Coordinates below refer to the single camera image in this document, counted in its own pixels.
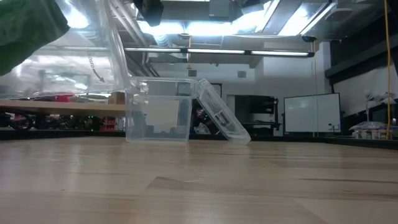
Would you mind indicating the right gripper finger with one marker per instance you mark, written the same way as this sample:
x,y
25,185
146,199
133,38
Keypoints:
x,y
150,11
245,2

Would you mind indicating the clear plastic zip bag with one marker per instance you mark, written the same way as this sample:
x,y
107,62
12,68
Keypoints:
x,y
77,71

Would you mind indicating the green bandage roll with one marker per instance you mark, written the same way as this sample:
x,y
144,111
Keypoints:
x,y
25,31

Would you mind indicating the long ceiling light bar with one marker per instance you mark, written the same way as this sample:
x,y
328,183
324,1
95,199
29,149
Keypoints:
x,y
214,51

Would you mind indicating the cardboard box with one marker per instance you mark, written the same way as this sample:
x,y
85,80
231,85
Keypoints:
x,y
116,98

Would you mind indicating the clear plastic container lid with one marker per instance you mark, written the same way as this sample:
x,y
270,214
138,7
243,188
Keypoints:
x,y
224,115

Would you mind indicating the clear plastic container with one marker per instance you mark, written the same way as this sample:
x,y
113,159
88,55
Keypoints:
x,y
133,124

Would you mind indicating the red storage crate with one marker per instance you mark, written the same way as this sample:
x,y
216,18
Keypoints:
x,y
107,124

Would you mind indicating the wooden workbench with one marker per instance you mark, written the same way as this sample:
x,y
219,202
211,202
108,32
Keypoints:
x,y
77,109

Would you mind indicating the red plastic tray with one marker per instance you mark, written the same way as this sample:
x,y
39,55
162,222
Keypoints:
x,y
62,98

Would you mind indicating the whiteboard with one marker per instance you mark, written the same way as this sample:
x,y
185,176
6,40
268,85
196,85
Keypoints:
x,y
311,113

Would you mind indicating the clear bag of supplies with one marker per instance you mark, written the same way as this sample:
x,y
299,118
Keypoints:
x,y
368,127

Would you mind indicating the black ceiling camera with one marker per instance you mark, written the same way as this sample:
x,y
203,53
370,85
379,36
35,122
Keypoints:
x,y
309,39

